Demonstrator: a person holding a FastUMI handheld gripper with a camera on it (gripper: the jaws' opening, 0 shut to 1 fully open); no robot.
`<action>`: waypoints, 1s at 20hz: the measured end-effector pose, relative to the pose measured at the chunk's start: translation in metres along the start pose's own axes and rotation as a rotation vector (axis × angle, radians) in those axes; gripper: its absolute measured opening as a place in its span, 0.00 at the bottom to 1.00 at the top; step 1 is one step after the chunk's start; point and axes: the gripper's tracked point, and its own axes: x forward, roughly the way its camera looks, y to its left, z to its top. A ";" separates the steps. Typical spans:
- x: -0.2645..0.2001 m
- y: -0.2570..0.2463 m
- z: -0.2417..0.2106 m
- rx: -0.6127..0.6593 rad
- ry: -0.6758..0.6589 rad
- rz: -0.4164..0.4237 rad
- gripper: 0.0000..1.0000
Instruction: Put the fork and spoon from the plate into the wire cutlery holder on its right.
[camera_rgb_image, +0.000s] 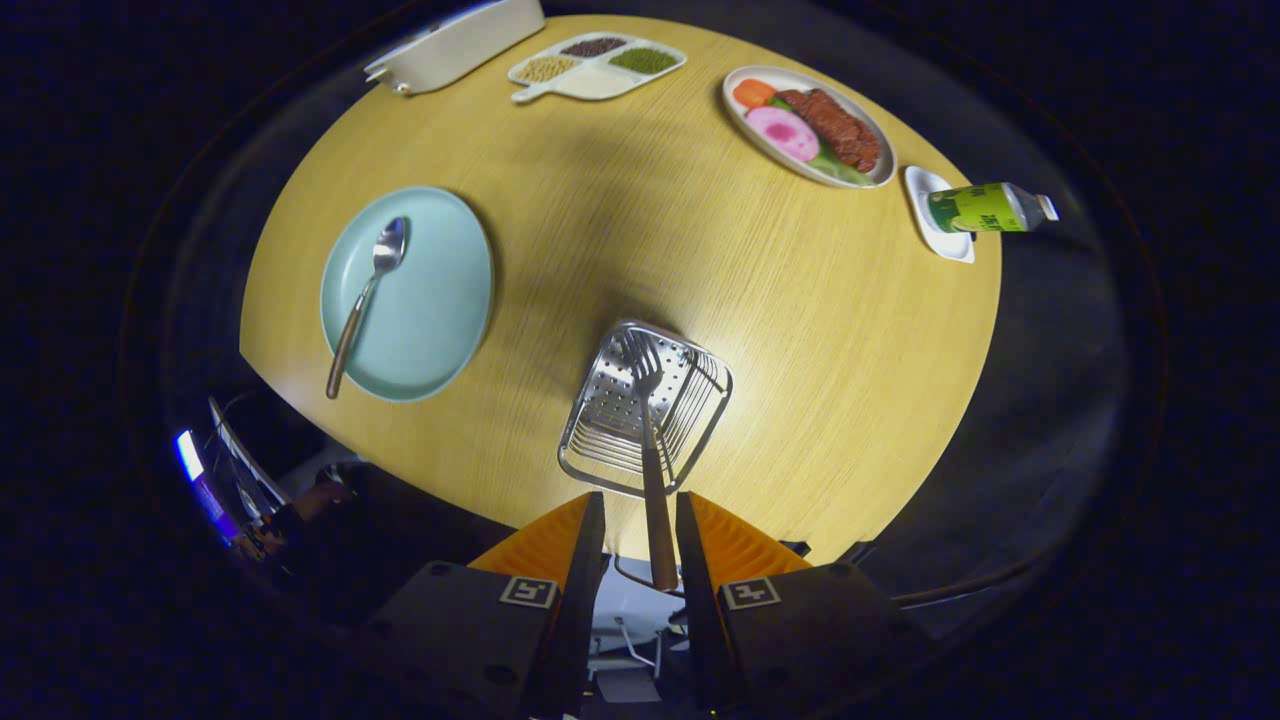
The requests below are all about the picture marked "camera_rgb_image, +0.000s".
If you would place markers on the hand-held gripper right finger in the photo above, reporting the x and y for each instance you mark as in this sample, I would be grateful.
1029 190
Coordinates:
700 600

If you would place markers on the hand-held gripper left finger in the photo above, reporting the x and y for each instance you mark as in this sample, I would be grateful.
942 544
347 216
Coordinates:
580 600

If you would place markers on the white office chair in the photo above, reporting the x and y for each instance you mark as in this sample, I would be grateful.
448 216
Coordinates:
625 610

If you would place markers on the light blue plate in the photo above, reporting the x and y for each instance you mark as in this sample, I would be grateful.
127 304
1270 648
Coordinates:
430 300

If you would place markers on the white square coaster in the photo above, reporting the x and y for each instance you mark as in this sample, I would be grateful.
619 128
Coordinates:
945 245

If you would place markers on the green lettuce leaf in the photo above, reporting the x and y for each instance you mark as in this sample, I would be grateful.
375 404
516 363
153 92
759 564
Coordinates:
840 172

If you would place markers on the pink ham slice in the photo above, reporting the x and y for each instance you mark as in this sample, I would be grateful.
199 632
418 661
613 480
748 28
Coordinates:
782 133

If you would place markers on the white food plate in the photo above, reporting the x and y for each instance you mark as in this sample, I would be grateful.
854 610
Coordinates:
740 125

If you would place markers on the green label bottle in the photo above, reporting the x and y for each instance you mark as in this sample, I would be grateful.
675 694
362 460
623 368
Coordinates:
975 208

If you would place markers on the brown meat piece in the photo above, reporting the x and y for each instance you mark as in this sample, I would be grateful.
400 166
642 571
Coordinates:
835 125

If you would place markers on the orange carrot slice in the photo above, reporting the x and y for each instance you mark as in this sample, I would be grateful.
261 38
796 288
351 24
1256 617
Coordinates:
754 93

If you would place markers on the white divided tray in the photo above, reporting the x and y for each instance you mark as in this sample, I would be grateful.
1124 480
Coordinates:
600 85

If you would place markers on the yellow beans pile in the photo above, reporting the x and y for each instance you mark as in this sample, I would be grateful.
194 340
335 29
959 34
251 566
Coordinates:
558 69

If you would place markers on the green beans pile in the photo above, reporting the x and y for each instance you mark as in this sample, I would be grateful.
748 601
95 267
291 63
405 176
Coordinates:
644 60

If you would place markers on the dark beans pile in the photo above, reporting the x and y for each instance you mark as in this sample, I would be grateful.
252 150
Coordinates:
592 46

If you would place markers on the white toaster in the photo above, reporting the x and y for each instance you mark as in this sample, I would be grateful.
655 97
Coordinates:
470 45

